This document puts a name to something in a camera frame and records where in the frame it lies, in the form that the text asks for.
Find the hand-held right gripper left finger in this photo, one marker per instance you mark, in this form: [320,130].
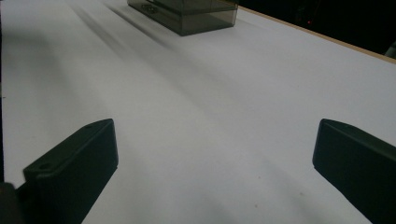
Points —
[71,174]

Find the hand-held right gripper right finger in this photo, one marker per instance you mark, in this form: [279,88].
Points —
[358,168]

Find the smoked transparent drawer box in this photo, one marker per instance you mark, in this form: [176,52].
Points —
[186,15]

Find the wooden table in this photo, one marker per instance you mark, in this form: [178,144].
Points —
[373,54]

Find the white table sheet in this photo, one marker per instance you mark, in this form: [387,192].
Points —
[199,105]

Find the white metal desk frame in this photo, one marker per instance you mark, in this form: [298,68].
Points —
[391,50]

